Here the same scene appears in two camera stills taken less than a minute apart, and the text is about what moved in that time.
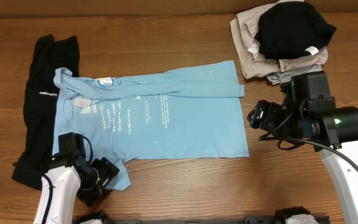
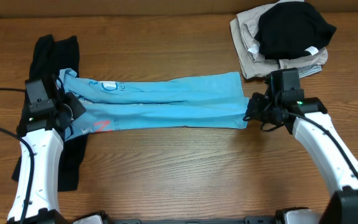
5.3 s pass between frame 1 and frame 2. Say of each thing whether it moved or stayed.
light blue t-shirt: moved
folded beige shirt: stayed
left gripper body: moved
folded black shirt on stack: stayed
